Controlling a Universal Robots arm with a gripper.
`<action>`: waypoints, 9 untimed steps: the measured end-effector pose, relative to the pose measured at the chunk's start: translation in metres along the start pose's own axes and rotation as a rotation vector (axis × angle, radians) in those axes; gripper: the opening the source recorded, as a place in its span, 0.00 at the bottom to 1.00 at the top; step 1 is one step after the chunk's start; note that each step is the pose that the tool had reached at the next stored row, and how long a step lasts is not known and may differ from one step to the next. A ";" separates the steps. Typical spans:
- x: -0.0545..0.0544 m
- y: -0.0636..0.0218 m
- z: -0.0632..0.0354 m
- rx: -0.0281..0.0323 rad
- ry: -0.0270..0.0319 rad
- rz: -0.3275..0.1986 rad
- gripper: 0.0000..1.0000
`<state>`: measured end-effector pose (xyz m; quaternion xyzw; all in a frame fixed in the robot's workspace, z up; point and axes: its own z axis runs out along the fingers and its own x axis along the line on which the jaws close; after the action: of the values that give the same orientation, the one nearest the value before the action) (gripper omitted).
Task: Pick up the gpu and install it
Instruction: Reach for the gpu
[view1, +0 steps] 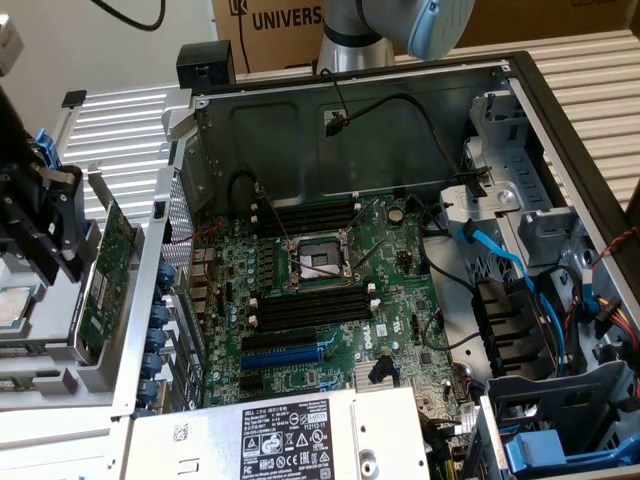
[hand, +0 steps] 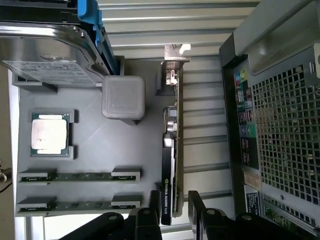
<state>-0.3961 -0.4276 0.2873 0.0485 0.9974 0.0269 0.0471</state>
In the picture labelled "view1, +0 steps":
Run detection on grey plastic parts rack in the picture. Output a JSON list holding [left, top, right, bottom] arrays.
[[0, 219, 151, 414]]

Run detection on black power wire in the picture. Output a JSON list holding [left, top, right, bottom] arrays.
[[417, 192, 481, 296]]

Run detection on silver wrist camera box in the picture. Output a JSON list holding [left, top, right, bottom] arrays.
[[0, 14, 25, 76]]

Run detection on silver chipset heatsink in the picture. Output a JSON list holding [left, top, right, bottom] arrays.
[[354, 359, 401, 389]]

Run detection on thick black USB cable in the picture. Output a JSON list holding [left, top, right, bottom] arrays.
[[89, 0, 166, 29]]

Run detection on metal socket cover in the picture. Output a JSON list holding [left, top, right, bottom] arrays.
[[347, 197, 389, 244]]

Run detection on black looped wire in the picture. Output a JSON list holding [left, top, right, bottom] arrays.
[[227, 169, 264, 221]]

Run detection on grey metal disk bay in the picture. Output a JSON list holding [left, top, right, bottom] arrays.
[[462, 92, 584, 271]]

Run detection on green graphics card black fan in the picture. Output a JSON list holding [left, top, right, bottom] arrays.
[[69, 169, 139, 361]]

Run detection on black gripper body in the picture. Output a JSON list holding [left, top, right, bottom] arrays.
[[0, 84, 65, 247]]

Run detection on printed cardboard box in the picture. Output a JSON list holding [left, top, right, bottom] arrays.
[[212, 0, 326, 76]]

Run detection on thin red black wire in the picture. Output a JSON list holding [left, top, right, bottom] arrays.
[[164, 217, 226, 309]]

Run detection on CPU socket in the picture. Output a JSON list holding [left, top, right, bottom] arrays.
[[282, 227, 364, 296]]

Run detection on blue grey plastic disk bay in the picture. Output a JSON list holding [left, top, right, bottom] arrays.
[[479, 359, 640, 480]]

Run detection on twisted red black wire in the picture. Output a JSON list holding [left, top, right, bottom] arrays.
[[589, 224, 640, 271]]

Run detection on thin black motherboard wire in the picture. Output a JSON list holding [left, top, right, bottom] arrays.
[[422, 307, 486, 351]]

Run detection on black RAM slot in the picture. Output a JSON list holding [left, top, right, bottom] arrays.
[[249, 284, 377, 309], [248, 301, 376, 325], [252, 212, 357, 230], [252, 197, 362, 214], [255, 293, 381, 316], [253, 204, 359, 222], [257, 308, 375, 335], [255, 219, 355, 239]]

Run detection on light blue SATA wire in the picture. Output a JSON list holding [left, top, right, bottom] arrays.
[[579, 267, 606, 329]]

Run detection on blue plastic bay handle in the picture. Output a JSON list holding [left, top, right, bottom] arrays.
[[504, 428, 640, 471]]

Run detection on silver CPU chip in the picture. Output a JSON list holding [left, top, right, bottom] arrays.
[[0, 287, 34, 334]]

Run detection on green Dell motherboard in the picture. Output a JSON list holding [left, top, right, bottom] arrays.
[[187, 192, 476, 431]]

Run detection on plain brown cardboard box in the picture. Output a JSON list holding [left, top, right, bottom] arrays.
[[394, 0, 640, 56]]

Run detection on silver power supply unit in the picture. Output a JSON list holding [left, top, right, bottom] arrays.
[[117, 387, 431, 480]]

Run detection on silver metal drive bracket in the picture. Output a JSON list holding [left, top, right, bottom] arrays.
[[438, 184, 519, 236]]

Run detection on black plug over heatsink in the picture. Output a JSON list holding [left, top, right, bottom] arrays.
[[367, 352, 396, 387]]

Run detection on long black expansion slot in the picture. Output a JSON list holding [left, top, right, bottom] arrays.
[[242, 329, 321, 354]]

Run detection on thin metal locking lever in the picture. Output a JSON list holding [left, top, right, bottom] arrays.
[[349, 227, 399, 274], [254, 184, 296, 249]]

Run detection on yellow red power wires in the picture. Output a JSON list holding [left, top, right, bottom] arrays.
[[594, 294, 640, 346]]

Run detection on black plastic block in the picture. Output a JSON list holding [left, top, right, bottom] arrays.
[[177, 40, 236, 94]]

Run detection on black plastic air shroud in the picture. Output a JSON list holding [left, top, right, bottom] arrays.
[[472, 278, 559, 379]]

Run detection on open grey PC case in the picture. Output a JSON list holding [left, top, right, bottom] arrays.
[[109, 49, 640, 480]]

